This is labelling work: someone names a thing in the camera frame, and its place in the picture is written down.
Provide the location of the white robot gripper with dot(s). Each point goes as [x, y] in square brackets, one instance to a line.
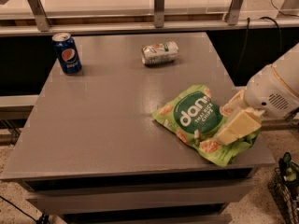
[270, 90]

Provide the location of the green rice chip bag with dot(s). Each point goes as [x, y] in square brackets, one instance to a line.
[194, 118]

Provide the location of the white 7up can lying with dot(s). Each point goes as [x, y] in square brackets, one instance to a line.
[165, 52]

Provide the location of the blue Pepsi can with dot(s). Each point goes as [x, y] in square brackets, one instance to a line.
[67, 54]

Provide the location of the grey drawer cabinet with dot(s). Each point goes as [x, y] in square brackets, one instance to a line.
[91, 149]

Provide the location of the black wire basket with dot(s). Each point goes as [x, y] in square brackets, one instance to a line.
[284, 188]

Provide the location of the metal rail frame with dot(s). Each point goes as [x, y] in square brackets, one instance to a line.
[84, 17]

